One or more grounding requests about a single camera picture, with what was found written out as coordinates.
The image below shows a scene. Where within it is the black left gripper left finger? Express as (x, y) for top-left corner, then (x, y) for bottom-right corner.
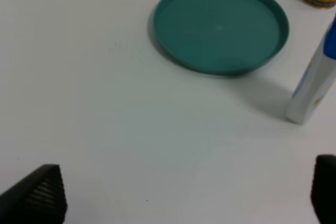
(1, 164), (68, 223)

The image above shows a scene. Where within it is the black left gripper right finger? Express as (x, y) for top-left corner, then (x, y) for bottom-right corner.
(310, 154), (335, 224)

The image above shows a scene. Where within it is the white blue shampoo bottle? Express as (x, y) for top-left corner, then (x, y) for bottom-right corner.
(286, 20), (335, 125)

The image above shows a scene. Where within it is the teal round plate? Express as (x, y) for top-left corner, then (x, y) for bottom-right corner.
(152, 0), (289, 76)

